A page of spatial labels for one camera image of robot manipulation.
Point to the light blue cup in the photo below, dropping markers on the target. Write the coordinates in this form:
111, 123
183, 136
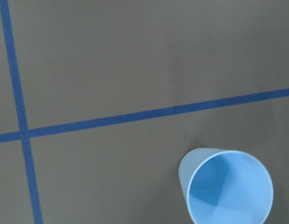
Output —
225, 187

